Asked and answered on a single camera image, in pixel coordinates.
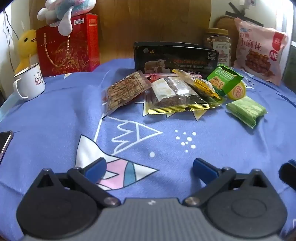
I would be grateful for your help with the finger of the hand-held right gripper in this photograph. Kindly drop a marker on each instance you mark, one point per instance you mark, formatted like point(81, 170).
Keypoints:
point(289, 171)

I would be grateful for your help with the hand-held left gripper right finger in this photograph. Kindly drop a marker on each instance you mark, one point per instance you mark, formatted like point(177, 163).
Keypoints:
point(203, 168)

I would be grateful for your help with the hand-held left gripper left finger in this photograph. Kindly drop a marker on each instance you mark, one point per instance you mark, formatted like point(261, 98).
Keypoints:
point(97, 168)

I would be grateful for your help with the light green striped packet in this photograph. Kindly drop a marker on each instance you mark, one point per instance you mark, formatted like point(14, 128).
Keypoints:
point(246, 110)

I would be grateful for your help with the gold clear snack packet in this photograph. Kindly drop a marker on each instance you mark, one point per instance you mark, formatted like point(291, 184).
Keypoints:
point(175, 95)

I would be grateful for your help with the yellow snack packet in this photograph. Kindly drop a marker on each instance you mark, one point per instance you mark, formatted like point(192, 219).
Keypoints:
point(201, 85)

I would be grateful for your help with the red clear snack packet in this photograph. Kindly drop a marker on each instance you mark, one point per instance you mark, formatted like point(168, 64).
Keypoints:
point(124, 90)

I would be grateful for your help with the round yellow jelly cup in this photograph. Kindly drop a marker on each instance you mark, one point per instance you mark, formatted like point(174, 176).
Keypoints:
point(237, 91)

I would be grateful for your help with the dark green cracker packet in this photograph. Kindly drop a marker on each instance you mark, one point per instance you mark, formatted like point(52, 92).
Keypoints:
point(222, 78)

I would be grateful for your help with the thin pink snack packet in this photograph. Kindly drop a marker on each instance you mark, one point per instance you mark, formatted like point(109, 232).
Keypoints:
point(157, 75)

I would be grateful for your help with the black cardboard box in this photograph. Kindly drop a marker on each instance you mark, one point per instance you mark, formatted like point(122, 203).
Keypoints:
point(175, 55)

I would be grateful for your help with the blue printed cloth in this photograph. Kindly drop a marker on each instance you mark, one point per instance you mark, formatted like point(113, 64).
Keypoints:
point(57, 120)

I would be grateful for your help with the dark smartphone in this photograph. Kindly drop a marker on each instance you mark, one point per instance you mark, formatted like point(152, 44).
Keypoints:
point(4, 141)

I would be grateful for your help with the white enamel mug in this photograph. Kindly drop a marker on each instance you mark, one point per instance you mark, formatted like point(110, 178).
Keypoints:
point(30, 85)

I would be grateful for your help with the clear nut jar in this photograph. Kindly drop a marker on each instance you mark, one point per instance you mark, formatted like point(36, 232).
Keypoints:
point(216, 41)

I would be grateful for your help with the large pink snack bag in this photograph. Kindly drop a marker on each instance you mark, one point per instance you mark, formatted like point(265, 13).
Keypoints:
point(254, 46)

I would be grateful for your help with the yellow duck plush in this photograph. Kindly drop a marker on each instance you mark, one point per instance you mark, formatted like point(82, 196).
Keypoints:
point(25, 46)

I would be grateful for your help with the round wooden board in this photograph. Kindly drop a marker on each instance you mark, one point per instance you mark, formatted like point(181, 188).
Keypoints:
point(225, 22)

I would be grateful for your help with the pastel plush toy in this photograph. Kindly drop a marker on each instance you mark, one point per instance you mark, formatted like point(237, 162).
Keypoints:
point(67, 9)

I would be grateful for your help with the white wall fixture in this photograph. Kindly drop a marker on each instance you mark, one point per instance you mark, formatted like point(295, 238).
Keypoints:
point(248, 2)

